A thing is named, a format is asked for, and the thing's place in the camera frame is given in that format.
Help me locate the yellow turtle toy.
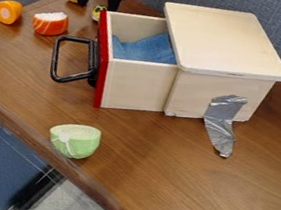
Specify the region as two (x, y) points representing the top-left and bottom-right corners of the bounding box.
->
(89, 3), (110, 24)

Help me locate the drawer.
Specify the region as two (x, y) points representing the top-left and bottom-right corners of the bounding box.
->
(43, 0), (189, 121)

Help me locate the toy salmon sushi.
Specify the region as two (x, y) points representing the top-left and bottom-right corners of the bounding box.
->
(29, 7), (73, 40)

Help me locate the blue cloth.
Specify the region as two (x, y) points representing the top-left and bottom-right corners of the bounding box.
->
(107, 22), (184, 70)

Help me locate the orange toy half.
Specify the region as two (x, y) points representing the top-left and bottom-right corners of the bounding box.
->
(0, 0), (26, 28)

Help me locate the cabinet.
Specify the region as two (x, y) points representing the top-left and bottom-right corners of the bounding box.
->
(145, 0), (281, 135)

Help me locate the green toy cabbage half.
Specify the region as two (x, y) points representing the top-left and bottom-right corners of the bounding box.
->
(44, 118), (104, 164)

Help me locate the grey duct tape strip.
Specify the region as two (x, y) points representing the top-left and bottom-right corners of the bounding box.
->
(195, 90), (250, 161)

